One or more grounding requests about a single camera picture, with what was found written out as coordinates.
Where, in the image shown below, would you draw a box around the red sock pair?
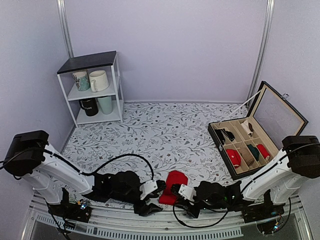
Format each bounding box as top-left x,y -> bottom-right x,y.
158,170 -> 189,205

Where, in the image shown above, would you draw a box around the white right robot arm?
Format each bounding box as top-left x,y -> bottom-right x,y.
171,135 -> 320,222

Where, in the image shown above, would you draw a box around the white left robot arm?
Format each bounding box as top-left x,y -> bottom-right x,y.
1,130 -> 166,223

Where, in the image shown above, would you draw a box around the black socks in box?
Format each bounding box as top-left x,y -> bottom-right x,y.
214,128 -> 235,145

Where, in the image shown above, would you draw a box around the red rolled sock with white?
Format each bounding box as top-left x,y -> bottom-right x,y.
226,148 -> 242,169

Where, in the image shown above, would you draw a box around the floral table mat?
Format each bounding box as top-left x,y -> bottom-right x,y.
62,103 -> 248,186

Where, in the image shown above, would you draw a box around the tan rolled sock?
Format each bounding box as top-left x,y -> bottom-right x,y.
238,147 -> 255,167

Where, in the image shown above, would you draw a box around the black compartment storage box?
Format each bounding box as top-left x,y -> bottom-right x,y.
208,81 -> 308,181

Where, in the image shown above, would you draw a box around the green rolled sock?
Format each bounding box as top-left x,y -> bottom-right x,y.
247,144 -> 260,162

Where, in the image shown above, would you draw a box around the red rolled sock right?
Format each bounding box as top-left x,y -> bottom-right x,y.
256,144 -> 270,161

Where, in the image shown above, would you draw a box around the white sock in box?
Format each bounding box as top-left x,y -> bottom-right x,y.
240,120 -> 254,137

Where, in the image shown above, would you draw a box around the mint green tumbler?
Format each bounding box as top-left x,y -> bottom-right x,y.
97,95 -> 113,115

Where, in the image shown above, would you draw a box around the black mug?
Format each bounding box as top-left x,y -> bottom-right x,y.
78,98 -> 99,117

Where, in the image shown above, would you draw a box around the cream white mug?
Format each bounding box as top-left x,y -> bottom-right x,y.
89,70 -> 109,93

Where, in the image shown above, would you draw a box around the white shelf black top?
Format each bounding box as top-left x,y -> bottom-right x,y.
56,50 -> 124,127

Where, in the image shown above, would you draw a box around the teal patterned mug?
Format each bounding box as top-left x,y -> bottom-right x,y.
72,70 -> 91,92

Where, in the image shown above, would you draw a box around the right metal pole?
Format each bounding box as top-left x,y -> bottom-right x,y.
247,0 -> 275,100

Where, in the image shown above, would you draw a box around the metal pole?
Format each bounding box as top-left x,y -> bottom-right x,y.
247,0 -> 275,100
56,0 -> 74,58

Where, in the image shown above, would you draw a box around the left metal pole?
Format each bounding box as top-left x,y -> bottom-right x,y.
56,0 -> 74,58

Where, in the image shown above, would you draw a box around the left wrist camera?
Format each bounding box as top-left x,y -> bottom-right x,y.
139,180 -> 158,200

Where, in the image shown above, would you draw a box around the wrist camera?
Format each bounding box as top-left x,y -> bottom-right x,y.
178,184 -> 197,203
139,180 -> 158,200

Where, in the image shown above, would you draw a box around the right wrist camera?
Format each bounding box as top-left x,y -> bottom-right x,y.
178,184 -> 197,203

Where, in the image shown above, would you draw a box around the metal front rail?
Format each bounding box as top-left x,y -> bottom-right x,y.
21,194 -> 313,240

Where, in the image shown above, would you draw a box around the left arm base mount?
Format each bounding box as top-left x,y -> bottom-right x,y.
48,187 -> 92,223

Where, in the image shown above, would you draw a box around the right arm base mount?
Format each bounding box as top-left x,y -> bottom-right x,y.
241,190 -> 292,236

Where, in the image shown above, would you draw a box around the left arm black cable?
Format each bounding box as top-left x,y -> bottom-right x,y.
0,147 -> 155,181

